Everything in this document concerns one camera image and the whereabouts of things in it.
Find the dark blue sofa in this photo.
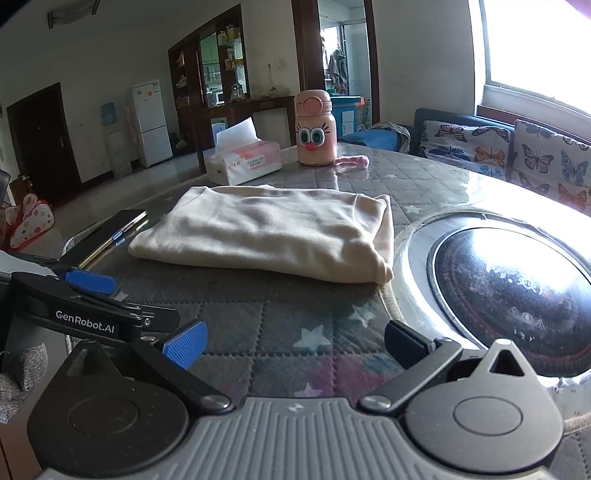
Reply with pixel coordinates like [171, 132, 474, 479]
[410, 107, 591, 213]

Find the black round induction plate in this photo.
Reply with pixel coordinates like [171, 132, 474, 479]
[427, 227, 590, 378]

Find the grey knitted sleeve forearm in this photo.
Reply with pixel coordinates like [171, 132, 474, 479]
[0, 343, 49, 425]

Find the white refrigerator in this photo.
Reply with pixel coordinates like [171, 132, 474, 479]
[131, 80, 172, 168]

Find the middle butterfly cushion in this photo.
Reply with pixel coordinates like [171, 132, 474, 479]
[509, 120, 591, 215]

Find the butterfly cushion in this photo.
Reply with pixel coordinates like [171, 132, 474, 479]
[419, 120, 512, 180]
[509, 120, 591, 215]

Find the left butterfly cushion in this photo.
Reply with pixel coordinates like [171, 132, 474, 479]
[419, 120, 512, 180]

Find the blue chair with cloth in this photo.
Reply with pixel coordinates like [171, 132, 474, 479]
[339, 122, 412, 154]

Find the polka dot bag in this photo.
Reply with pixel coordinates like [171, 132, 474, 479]
[1, 193, 55, 252]

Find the window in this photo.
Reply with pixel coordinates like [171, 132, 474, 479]
[481, 0, 590, 114]

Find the cream sweatshirt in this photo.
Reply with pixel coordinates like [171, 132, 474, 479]
[128, 185, 394, 285]

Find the dark wooden display cabinet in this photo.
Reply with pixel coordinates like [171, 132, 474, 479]
[168, 1, 300, 154]

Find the pink cartoon water bottle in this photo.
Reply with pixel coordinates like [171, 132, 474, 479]
[294, 90, 338, 167]

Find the tissue pack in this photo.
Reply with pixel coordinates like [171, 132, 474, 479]
[204, 117, 281, 186]

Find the dark wooden door frame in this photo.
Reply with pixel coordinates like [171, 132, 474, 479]
[291, 0, 381, 123]

